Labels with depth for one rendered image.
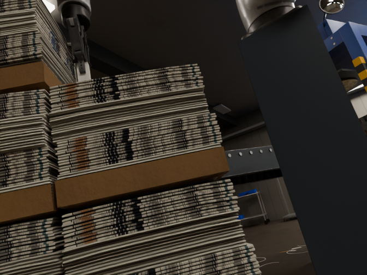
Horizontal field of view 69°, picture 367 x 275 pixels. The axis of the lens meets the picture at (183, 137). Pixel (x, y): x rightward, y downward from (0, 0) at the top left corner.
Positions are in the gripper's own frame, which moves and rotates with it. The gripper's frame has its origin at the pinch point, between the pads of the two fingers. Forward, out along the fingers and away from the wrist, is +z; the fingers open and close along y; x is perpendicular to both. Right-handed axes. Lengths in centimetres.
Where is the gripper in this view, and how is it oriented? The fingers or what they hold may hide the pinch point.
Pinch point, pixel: (84, 75)
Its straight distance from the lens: 76.4
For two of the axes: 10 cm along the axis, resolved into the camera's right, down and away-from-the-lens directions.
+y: 0.6, -3.1, -9.5
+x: 9.7, -2.0, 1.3
